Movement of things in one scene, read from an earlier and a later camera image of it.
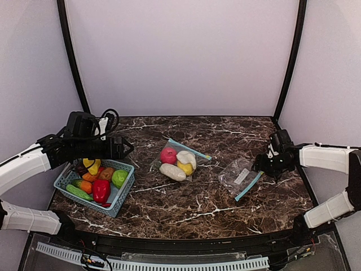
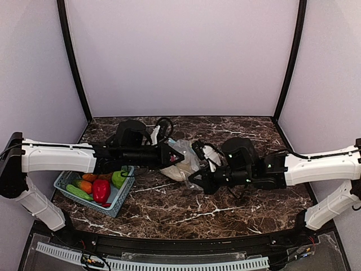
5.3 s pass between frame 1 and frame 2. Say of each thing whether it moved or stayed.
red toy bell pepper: stayed
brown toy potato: stayed
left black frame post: stayed
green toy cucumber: stayed
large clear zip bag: moved
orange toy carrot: stayed
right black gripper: moved
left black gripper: moved
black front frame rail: stayed
